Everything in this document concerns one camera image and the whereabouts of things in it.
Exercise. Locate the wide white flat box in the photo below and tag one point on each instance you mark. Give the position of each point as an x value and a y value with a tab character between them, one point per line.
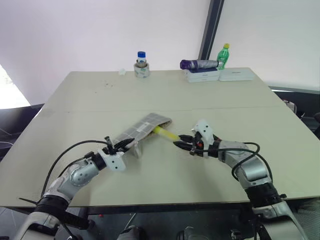
236	74

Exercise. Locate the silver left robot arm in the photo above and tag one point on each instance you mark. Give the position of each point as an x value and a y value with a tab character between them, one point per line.
80	175

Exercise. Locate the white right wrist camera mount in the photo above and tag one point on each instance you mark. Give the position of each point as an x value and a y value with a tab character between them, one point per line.
205	131

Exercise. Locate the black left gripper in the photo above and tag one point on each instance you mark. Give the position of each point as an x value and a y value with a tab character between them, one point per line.
113	149

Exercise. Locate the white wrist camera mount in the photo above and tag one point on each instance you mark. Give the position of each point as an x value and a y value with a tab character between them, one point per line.
115	161
205	131

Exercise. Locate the grey grid pouch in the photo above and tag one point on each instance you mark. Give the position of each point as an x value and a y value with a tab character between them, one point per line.
142	128

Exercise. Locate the purple grey folded umbrella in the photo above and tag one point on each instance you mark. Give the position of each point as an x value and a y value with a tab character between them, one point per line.
200	64

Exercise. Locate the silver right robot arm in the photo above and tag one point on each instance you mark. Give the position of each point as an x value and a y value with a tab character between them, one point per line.
252	170

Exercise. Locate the small white scrap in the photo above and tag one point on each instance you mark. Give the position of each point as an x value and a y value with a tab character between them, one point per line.
122	72

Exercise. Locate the dark grey window pillar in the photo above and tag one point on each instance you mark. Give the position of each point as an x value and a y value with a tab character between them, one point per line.
211	28

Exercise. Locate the blue capped clear bottle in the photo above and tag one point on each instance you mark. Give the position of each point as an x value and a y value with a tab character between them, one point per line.
141	58

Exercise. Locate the dark rounded shape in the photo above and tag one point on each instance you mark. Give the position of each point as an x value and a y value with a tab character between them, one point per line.
130	233
236	233
188	233

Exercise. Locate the tape roll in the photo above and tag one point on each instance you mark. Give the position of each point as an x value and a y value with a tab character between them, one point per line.
141	71

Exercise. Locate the white box dark stripe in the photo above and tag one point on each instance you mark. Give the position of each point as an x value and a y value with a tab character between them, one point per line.
203	72

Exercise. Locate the green bottle yellow cap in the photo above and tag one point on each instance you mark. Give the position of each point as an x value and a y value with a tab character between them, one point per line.
223	57

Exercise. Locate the yellow highlighter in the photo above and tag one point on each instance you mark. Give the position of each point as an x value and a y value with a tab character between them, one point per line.
167	134

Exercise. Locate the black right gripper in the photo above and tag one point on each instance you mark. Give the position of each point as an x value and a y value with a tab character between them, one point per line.
197	145

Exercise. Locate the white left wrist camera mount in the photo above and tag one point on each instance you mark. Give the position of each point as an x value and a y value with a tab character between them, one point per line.
115	161

